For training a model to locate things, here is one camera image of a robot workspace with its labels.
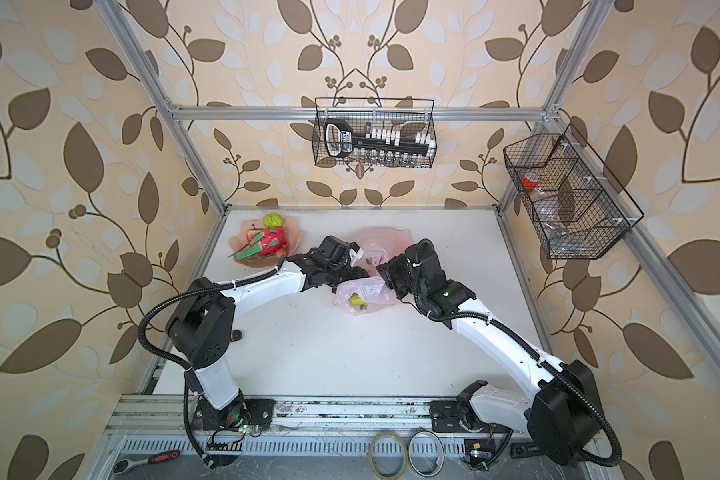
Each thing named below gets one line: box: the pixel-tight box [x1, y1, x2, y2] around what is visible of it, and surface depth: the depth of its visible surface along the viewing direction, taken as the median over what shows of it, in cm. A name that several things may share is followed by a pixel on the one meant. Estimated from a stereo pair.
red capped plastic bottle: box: [521, 171, 570, 223], surface depth 80 cm
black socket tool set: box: [324, 118, 436, 164], surface depth 86 cm
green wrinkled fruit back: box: [263, 212, 284, 229], surface depth 107 cm
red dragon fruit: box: [235, 227, 287, 260], surface depth 101 cm
